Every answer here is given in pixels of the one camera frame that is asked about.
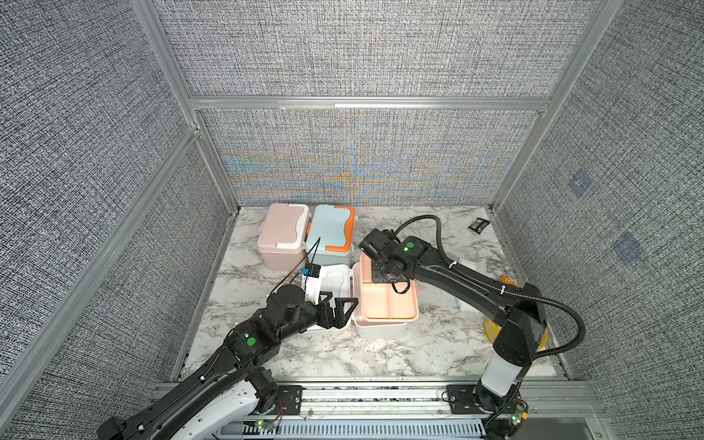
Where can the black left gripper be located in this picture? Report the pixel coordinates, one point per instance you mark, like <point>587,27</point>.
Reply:
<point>328,322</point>

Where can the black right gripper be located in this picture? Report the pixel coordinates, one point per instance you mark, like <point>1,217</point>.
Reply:
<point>376,279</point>

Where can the white pink medicine chest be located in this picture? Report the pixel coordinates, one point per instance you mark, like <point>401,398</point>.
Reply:
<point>384,311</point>

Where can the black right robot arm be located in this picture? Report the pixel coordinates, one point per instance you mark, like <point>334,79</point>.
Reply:
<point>414,251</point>

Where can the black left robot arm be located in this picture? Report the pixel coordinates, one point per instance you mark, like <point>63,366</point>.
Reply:
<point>241,356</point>

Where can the blue orange medicine box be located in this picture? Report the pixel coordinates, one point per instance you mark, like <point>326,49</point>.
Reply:
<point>330,235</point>

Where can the pink white medicine box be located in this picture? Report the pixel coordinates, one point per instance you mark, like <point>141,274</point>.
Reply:
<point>281,243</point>

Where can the black foil sachet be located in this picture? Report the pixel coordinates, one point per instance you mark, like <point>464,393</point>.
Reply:
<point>479,225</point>

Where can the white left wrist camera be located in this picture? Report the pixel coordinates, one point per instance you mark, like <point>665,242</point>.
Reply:
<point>312,282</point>

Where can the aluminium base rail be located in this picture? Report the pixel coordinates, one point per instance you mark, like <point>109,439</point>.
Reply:
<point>403,408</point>

